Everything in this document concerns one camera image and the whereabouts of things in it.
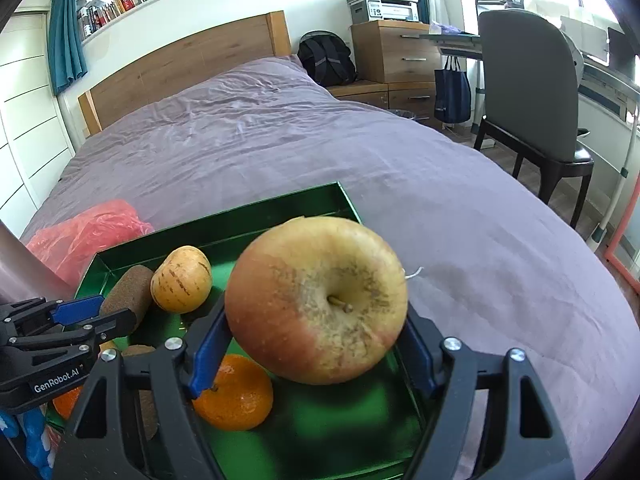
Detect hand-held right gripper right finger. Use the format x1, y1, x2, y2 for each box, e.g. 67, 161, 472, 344
399, 306, 577, 480

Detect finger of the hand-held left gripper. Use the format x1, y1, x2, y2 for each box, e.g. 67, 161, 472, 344
0, 296, 107, 336
7, 308, 137, 361

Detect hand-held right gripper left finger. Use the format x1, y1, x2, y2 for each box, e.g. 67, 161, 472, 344
52, 301, 232, 480

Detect yellow orange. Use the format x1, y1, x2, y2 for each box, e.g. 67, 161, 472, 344
52, 384, 86, 421

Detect brown kiwi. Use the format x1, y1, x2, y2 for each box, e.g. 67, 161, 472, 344
99, 265, 155, 336
122, 345, 161, 442

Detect orange mandarin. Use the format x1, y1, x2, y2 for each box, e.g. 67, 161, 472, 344
192, 354, 275, 432

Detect yellow striped melon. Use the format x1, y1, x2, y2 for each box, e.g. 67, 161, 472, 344
150, 245, 213, 315

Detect green metal tray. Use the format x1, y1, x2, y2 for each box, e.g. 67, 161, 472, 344
45, 181, 436, 480

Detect red-yellow apple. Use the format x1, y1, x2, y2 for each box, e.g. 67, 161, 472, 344
224, 216, 410, 386

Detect blue patterned clothing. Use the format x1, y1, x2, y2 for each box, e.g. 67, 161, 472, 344
0, 407, 56, 480

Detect pink plastic sheet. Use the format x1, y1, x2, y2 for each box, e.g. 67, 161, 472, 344
25, 199, 155, 286

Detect white wardrobe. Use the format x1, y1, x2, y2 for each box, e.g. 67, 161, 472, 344
0, 10, 76, 221

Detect grey bed sheet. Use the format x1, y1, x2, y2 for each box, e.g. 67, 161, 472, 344
17, 55, 640, 480

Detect dark blue tote bag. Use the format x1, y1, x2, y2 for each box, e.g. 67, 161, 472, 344
433, 56, 472, 125

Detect wooden headboard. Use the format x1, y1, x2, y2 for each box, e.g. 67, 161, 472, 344
77, 10, 292, 138

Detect low wooden cabinet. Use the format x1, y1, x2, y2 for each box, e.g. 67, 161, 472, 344
325, 80, 391, 111

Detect grey chair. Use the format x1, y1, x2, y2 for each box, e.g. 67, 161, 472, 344
472, 9, 596, 231

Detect wooden dresser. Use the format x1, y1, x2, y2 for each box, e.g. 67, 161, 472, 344
350, 20, 446, 128

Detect black backpack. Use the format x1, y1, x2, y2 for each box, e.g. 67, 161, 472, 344
297, 30, 358, 87

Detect white printer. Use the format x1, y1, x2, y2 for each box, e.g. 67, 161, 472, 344
346, 0, 421, 25

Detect orange frame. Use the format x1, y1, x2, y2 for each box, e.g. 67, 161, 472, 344
604, 200, 640, 296

